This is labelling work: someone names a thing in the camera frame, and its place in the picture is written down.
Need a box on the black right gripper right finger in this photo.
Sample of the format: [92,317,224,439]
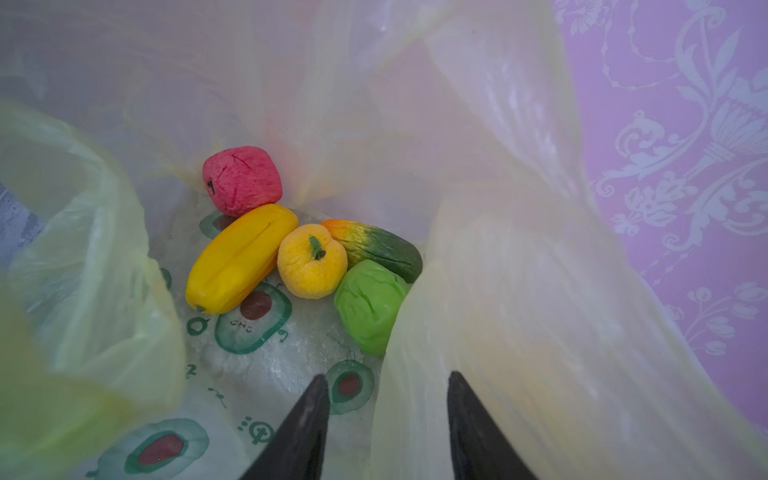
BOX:
[447,371,537,480]

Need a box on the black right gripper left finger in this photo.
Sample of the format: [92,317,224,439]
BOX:
[240,374,330,480]

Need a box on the green fruit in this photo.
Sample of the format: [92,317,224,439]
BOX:
[334,260,410,357]

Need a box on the yellow apple green stem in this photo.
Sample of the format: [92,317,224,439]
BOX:
[277,224,348,300]

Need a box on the orange yellow starfruit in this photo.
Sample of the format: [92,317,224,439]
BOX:
[185,204,299,315]

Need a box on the orange fruit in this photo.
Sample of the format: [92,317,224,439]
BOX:
[321,219,423,284]

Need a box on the red pink fruit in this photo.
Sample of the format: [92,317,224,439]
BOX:
[202,146,283,217]

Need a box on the yellow-green plastic bag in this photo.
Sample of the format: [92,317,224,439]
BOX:
[1,1,767,479]

